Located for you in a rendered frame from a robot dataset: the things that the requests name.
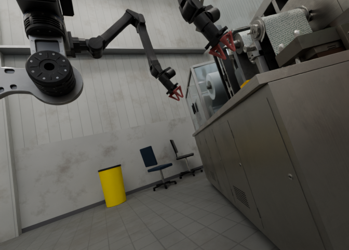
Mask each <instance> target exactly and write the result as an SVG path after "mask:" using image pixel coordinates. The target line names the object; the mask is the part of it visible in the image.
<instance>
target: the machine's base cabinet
mask: <svg viewBox="0 0 349 250"><path fill-rule="evenodd" d="M195 140H196V144H197V147H198V150H199V154H200V158H201V160H202V164H203V167H204V171H205V174H206V177H207V179H208V180H209V181H210V182H211V183H212V184H213V185H214V186H215V187H216V188H217V189H218V190H219V191H220V192H221V193H222V194H223V195H224V196H225V197H226V198H227V199H228V200H229V201H230V202H231V203H232V204H233V205H235V206H236V207H237V208H238V209H239V210H240V211H241V212H242V213H243V214H244V215H245V216H246V217H247V218H248V219H249V220H250V221H251V222H252V223H253V224H254V225H255V226H256V227H257V228H258V229H259V230H260V231H261V232H262V233H263V234H265V235H266V236H267V237H268V238H269V239H270V240H271V241H272V242H273V243H274V244H275V245H276V246H277V247H278V248H279V249H280V250H349V61H346V62H342V63H338V64H335V65H331V66H328V67H324V68H321V69H317V70H313V71H309V72H305V73H302V74H298V75H294V76H291V77H287V78H283V79H280V80H276V81H273V82H269V83H267V84H265V85H264V86H263V87H261V88H260V89H259V90H257V91H256V92H255V93H253V94H252V95H251V96H249V97H248V98H246V99H245V100H244V101H242V102H241V103H240V104H238V105H237V106H235V107H234V108H233V109H231V110H230V111H228V112H227V113H226V114H224V115H223V116H222V117H220V118H219V119H218V120H216V121H215V122H213V123H212V124H211V125H209V126H208V127H207V128H205V129H204V130H202V131H201V132H200V133H199V134H197V135H196V136H195Z"/></svg>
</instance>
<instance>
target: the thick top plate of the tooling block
mask: <svg viewBox="0 0 349 250"><path fill-rule="evenodd" d="M338 26H339V25H338ZM338 26H335V27H331V28H327V29H323V30H319V31H316V32H312V33H307V34H304V35H300V36H297V37H296V38H295V39H294V40H293V41H292V42H290V43H289V44H288V45H287V46H286V47H285V48H284V49H283V50H282V51H281V52H280V53H279V54H278V55H277V56H276V57H275V58H276V61H277V63H278V66H279V67H280V68H281V67H284V66H287V65H291V64H292V63H293V62H295V60H294V58H296V57H298V56H300V57H301V56H303V55H304V54H305V53H307V52H308V51H309V50H311V49H312V48H313V47H316V46H320V45H324V44H328V43H332V42H336V41H339V40H341V38H340V36H339V34H338V32H337V30H336V28H337V27H338Z"/></svg>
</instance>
